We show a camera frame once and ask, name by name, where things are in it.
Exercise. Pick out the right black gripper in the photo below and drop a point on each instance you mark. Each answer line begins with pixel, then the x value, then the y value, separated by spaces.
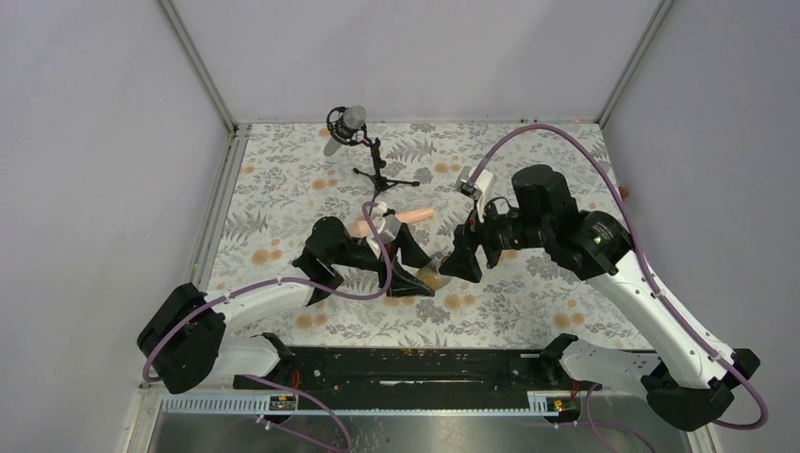
pixel 463 263

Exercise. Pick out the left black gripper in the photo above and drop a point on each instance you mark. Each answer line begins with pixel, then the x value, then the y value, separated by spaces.
pixel 402 282

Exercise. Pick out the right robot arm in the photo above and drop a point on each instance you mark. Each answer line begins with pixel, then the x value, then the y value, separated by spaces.
pixel 688 378

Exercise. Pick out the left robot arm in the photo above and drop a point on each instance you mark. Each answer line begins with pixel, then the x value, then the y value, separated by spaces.
pixel 190 340

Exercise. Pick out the pink tube container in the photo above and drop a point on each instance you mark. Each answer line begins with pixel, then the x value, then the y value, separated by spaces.
pixel 360 229

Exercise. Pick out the black microphone tripod stand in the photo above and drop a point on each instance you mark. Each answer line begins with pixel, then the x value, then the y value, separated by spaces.
pixel 380 182

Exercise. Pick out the floral table mat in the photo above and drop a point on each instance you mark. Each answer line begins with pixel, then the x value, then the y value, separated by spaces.
pixel 285 184

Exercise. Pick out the silver microphone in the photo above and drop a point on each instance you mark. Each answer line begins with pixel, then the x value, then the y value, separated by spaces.
pixel 343 125

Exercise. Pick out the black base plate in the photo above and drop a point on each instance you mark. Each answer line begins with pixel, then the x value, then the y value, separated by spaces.
pixel 421 379

